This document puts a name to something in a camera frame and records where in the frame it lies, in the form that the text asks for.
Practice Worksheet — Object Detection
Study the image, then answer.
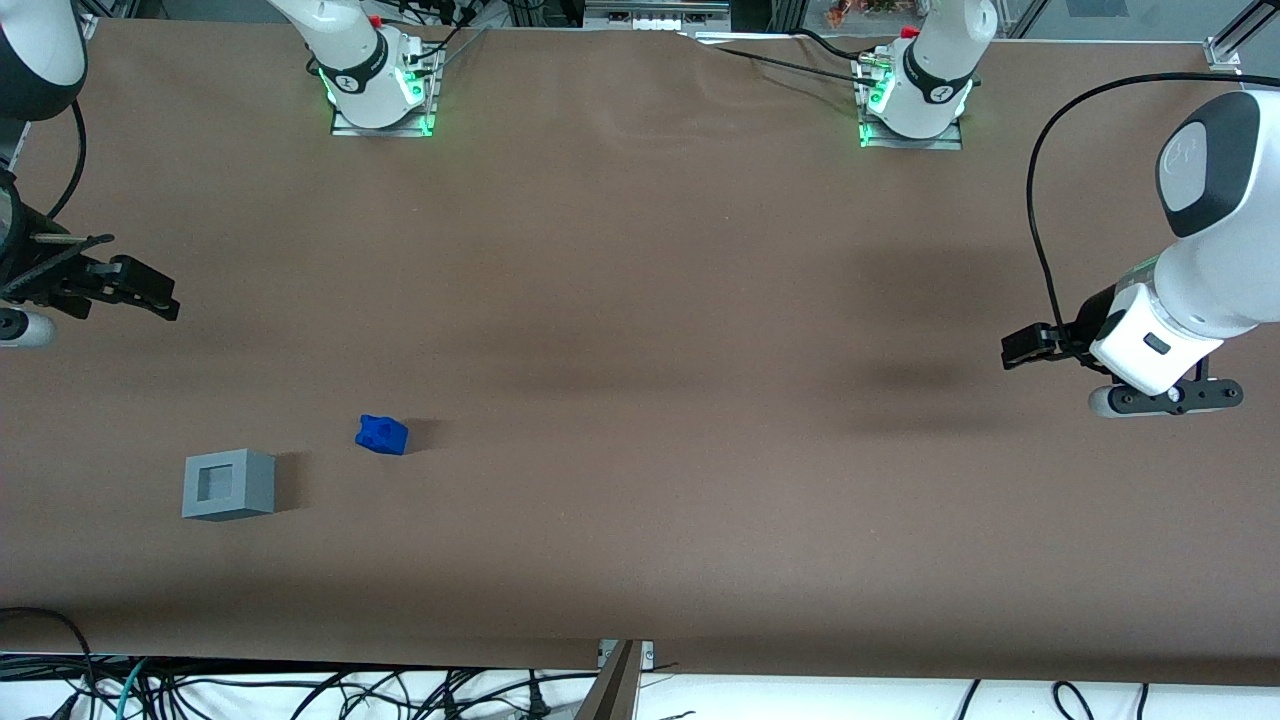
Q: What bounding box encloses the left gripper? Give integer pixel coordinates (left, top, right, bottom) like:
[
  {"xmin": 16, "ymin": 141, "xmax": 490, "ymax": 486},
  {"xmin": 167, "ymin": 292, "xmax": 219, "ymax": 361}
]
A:
[{"xmin": 1001, "ymin": 283, "xmax": 1224, "ymax": 397}]

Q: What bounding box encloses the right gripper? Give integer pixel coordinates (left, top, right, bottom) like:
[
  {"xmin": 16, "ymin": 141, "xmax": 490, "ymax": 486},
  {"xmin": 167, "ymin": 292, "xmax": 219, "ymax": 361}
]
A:
[{"xmin": 0, "ymin": 232, "xmax": 182, "ymax": 322}]

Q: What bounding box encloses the blue plastic part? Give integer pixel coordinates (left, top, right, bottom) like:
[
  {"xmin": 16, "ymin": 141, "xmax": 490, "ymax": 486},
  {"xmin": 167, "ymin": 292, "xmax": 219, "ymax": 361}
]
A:
[{"xmin": 355, "ymin": 414, "xmax": 409, "ymax": 457}]

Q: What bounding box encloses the gray square base block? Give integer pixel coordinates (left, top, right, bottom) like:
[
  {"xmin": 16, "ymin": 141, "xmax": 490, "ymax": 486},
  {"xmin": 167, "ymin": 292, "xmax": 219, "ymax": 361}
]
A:
[{"xmin": 181, "ymin": 448, "xmax": 278, "ymax": 523}]

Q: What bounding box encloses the diagonal aluminium profile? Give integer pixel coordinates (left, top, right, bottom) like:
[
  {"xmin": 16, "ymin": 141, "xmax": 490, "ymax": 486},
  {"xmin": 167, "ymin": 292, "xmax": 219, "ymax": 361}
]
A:
[{"xmin": 1215, "ymin": 0, "xmax": 1280, "ymax": 61}]

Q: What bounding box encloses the brown table cover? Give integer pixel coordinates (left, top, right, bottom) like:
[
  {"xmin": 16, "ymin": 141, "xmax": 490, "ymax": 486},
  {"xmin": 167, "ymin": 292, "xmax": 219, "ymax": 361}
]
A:
[{"xmin": 0, "ymin": 18, "xmax": 1280, "ymax": 687}]

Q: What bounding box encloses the silver background box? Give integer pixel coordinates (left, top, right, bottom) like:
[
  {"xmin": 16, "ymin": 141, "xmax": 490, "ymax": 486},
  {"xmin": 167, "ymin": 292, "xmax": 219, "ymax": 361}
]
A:
[{"xmin": 584, "ymin": 0, "xmax": 733, "ymax": 32}]

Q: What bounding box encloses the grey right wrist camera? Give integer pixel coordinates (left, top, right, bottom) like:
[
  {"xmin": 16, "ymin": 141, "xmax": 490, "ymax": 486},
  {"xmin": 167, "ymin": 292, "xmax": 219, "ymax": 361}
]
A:
[{"xmin": 0, "ymin": 308, "xmax": 58, "ymax": 350}]

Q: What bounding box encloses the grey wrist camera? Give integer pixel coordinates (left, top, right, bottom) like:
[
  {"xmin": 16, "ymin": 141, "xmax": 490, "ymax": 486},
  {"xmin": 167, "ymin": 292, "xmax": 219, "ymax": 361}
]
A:
[
  {"xmin": 1088, "ymin": 378, "xmax": 1245, "ymax": 419},
  {"xmin": 0, "ymin": 308, "xmax": 58, "ymax": 350}
]

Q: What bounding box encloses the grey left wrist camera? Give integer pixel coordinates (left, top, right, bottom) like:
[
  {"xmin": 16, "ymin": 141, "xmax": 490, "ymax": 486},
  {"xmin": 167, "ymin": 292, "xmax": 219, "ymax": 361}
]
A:
[{"xmin": 1088, "ymin": 378, "xmax": 1245, "ymax": 419}]

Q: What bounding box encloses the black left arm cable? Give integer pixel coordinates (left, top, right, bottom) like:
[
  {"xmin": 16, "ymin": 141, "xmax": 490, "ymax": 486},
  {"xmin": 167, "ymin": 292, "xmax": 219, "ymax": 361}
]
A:
[{"xmin": 1026, "ymin": 72, "xmax": 1280, "ymax": 351}]

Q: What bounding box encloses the black looped floor cable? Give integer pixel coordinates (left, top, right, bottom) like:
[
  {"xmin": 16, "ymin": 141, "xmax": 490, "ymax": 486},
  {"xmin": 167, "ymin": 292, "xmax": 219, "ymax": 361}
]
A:
[{"xmin": 0, "ymin": 606, "xmax": 97, "ymax": 701}]

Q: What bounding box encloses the short black table cable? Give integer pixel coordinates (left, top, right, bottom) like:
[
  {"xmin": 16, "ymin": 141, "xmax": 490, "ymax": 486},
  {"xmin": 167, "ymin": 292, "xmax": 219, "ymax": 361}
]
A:
[{"xmin": 790, "ymin": 28, "xmax": 881, "ymax": 63}]

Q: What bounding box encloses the long black table cable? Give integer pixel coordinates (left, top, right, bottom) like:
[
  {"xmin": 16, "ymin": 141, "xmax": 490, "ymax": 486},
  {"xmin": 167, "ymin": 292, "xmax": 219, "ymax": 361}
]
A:
[{"xmin": 690, "ymin": 40, "xmax": 891, "ymax": 91}]

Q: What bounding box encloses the teal floor cable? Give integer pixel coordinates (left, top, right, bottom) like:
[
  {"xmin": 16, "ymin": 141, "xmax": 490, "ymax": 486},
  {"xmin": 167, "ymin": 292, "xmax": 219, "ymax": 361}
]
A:
[{"xmin": 112, "ymin": 657, "xmax": 153, "ymax": 720}]

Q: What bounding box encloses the aluminium frame beam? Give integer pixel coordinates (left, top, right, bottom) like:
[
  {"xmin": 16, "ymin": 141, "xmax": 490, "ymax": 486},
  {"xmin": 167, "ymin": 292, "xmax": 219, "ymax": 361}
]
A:
[{"xmin": 575, "ymin": 640, "xmax": 656, "ymax": 720}]

